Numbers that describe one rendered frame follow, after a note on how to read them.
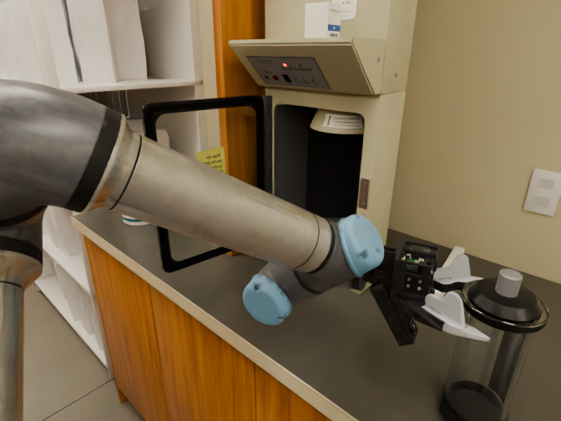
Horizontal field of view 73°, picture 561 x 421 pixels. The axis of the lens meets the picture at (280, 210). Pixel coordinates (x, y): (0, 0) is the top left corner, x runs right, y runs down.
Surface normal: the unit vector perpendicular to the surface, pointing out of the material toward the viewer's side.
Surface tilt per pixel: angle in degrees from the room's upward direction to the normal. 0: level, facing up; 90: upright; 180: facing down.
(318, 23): 90
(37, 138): 71
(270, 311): 93
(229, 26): 90
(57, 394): 0
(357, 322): 0
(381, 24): 90
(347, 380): 0
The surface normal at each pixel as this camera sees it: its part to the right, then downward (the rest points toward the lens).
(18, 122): 0.34, -0.19
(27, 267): 0.87, 0.47
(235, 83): 0.73, 0.27
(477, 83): -0.68, 0.28
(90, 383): 0.00, -0.92
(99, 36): 0.15, 0.48
